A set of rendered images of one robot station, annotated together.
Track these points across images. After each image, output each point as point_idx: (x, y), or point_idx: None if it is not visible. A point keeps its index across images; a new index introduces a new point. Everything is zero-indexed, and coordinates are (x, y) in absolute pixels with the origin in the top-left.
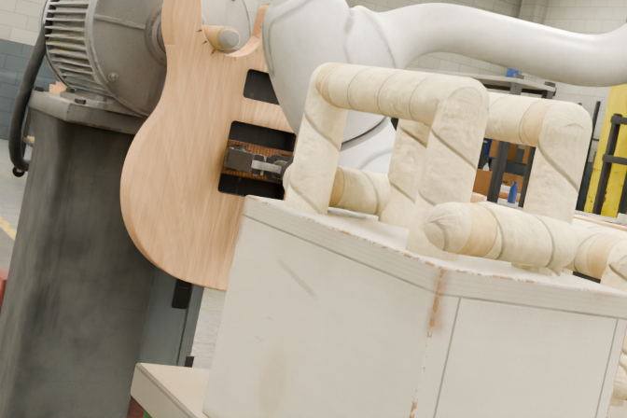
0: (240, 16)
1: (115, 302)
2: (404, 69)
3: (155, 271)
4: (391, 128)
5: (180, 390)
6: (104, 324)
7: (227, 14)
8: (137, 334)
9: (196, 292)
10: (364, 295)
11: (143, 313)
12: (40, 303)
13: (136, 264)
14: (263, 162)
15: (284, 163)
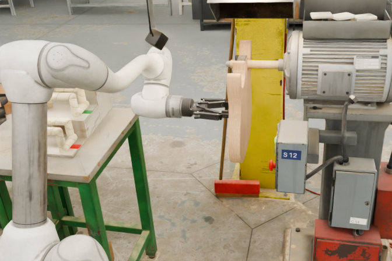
0: (288, 61)
1: (323, 171)
2: (144, 71)
3: (326, 168)
4: (144, 87)
5: (123, 109)
6: (322, 177)
7: (287, 60)
8: (322, 188)
9: (331, 187)
10: None
11: (323, 181)
12: (322, 158)
13: (324, 160)
14: (200, 100)
15: (195, 101)
